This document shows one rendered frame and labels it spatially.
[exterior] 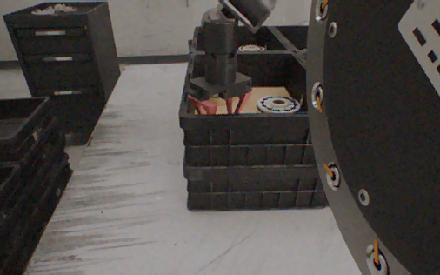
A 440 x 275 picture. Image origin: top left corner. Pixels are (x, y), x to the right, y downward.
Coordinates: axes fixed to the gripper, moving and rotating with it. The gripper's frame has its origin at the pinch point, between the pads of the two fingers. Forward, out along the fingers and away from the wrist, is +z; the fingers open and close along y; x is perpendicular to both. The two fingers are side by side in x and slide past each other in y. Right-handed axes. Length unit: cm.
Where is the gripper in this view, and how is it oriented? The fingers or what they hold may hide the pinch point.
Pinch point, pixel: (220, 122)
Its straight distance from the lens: 58.8
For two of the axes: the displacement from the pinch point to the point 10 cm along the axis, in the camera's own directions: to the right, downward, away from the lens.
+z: -0.1, 8.5, 5.3
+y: -7.8, 3.2, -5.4
